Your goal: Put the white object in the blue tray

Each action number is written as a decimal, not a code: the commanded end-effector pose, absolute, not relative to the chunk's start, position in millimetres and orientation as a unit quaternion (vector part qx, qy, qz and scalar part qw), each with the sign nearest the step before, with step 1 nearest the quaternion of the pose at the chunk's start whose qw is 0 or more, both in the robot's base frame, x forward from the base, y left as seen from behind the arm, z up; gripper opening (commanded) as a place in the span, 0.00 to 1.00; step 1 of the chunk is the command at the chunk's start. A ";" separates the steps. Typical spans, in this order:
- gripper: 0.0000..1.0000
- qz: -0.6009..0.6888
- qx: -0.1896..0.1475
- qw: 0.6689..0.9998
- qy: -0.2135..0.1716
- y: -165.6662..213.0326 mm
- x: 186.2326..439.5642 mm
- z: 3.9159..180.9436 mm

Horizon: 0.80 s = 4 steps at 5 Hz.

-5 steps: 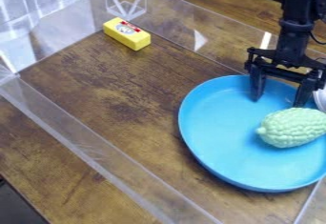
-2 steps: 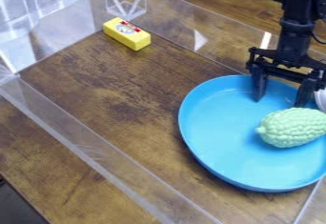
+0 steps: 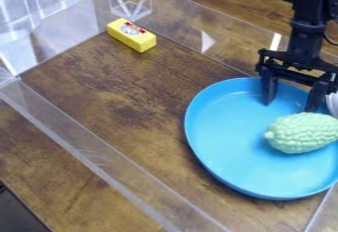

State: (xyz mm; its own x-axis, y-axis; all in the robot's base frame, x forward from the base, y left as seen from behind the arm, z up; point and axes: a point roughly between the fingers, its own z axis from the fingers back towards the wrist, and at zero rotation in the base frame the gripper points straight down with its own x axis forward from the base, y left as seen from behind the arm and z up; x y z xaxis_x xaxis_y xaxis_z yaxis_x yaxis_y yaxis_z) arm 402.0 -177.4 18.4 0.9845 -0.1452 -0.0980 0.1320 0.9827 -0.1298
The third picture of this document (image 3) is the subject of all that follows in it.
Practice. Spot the blue plastic tray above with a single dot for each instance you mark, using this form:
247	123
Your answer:
224	123

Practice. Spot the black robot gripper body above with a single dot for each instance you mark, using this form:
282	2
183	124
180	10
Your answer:
299	63

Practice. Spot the clear acrylic enclosure wall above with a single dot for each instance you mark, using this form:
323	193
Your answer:
93	153

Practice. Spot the stainless steel pot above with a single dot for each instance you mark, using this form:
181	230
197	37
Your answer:
331	103

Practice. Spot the yellow rectangular block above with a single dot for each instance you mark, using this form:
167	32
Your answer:
132	35

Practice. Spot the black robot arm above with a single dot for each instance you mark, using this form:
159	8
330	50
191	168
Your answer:
314	11

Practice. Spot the pale green bumpy toy gourd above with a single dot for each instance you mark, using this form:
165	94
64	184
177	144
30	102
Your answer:
300	133

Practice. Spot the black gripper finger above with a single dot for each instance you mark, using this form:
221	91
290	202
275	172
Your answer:
268	86
322	88

